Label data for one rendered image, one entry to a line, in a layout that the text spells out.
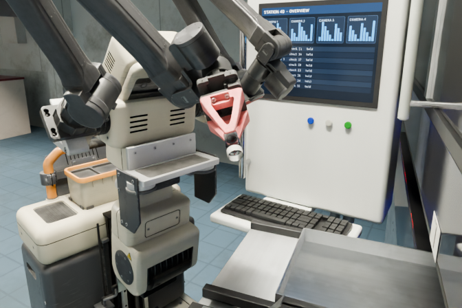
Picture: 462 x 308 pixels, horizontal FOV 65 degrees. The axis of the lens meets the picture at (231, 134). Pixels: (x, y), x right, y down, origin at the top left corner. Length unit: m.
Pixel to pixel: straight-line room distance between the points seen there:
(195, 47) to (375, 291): 0.58
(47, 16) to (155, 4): 3.83
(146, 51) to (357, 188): 0.82
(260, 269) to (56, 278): 0.72
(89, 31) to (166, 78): 4.73
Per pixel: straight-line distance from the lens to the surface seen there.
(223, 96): 0.56
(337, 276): 0.85
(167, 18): 4.41
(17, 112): 6.15
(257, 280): 0.82
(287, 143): 1.26
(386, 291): 0.84
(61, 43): 0.74
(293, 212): 1.21
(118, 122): 0.94
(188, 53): 0.62
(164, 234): 1.13
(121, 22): 0.63
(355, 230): 1.20
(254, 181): 1.37
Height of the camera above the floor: 1.36
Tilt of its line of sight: 15 degrees down
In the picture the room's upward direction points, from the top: straight up
